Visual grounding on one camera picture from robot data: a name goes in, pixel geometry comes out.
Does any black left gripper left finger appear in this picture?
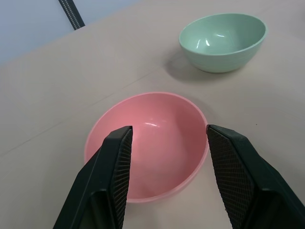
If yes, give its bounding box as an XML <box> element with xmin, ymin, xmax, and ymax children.
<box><xmin>52</xmin><ymin>125</ymin><xmax>133</xmax><ymax>229</ymax></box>

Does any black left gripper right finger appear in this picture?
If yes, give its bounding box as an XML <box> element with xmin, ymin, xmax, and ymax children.
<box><xmin>205</xmin><ymin>124</ymin><xmax>305</xmax><ymax>229</ymax></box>

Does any pink plastic bowl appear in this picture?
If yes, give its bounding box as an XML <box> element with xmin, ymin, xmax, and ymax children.
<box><xmin>83</xmin><ymin>91</ymin><xmax>209</xmax><ymax>204</ymax></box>

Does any green plastic bowl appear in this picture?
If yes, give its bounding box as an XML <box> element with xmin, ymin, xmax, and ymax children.
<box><xmin>179</xmin><ymin>13</ymin><xmax>268</xmax><ymax>73</ymax></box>

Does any black dotted strap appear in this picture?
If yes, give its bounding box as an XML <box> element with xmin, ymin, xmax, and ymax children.
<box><xmin>58</xmin><ymin>0</ymin><xmax>85</xmax><ymax>31</ymax></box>

